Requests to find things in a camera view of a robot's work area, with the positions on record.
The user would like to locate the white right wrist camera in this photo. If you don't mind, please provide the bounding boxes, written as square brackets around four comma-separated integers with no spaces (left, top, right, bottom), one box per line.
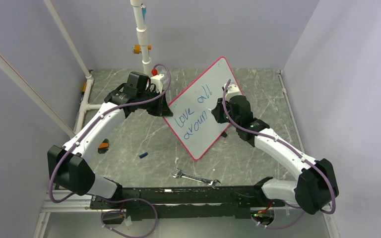
[224,83,242,101]

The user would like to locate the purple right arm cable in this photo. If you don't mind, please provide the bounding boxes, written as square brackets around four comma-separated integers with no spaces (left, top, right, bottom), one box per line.
[221,78,337,231]

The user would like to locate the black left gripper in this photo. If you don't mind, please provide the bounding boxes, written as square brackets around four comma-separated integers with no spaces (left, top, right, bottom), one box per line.
[137,88,171,117]

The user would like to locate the white PVC pipe frame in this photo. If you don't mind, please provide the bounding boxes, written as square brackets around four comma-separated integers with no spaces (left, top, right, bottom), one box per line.
[44,0,152,134]

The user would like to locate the diagonal white pipe red stripe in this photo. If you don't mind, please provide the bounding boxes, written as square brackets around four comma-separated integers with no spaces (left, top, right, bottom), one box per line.
[0,54,75,138]

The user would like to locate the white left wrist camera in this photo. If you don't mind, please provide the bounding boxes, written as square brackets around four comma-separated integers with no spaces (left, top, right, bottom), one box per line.
[150,69,169,93]

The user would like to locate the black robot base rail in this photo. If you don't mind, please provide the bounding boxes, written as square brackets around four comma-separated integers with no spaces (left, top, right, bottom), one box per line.
[90,185,284,221]

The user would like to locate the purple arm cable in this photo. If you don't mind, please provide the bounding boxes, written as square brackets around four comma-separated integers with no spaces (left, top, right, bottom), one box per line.
[48,63,172,204]
[221,78,337,231]

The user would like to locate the black orange small block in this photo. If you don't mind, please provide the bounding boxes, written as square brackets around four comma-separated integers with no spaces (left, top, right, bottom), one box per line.
[97,139,110,154]

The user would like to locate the aluminium extrusion frame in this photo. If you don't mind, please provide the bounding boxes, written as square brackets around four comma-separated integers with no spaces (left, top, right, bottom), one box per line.
[32,188,94,238]

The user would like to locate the pink-framed whiteboard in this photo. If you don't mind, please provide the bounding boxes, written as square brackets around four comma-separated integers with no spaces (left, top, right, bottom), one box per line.
[164,57,242,161]

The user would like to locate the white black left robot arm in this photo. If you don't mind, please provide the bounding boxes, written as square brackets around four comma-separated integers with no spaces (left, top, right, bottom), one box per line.
[47,71,173,208]

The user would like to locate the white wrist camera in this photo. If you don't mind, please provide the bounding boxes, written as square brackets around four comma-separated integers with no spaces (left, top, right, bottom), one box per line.
[150,69,169,93]
[224,83,242,101]

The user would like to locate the orange pipe valve fitting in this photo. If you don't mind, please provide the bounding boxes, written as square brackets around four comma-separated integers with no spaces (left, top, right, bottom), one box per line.
[132,45,151,55]

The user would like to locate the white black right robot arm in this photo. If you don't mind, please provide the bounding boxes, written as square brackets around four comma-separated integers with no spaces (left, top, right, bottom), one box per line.
[211,95,339,214]

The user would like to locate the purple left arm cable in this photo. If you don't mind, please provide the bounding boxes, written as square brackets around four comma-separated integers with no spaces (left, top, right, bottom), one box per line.
[48,63,172,204]

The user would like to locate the silver double open-end wrench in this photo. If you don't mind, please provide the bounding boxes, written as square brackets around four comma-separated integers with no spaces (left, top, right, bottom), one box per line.
[171,168,221,189]

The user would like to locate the blue marker cap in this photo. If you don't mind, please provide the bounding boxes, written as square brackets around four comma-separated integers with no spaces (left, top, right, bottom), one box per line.
[139,152,148,159]

